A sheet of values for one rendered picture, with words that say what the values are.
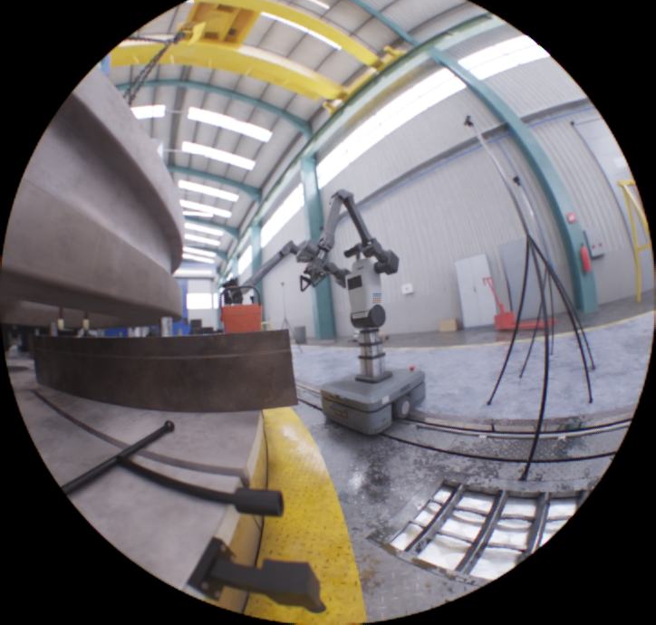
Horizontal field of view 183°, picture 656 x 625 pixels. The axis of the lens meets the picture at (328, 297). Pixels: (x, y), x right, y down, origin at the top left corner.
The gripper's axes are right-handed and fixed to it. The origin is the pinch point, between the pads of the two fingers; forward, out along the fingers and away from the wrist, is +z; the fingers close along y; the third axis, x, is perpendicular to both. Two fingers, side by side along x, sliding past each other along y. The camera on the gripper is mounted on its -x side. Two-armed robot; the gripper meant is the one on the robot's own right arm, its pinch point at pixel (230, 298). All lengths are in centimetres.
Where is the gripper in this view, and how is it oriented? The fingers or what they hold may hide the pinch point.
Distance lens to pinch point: 103.3
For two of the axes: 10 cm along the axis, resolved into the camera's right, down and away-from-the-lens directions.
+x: 0.5, 10.0, 0.8
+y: 9.6, -0.7, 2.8
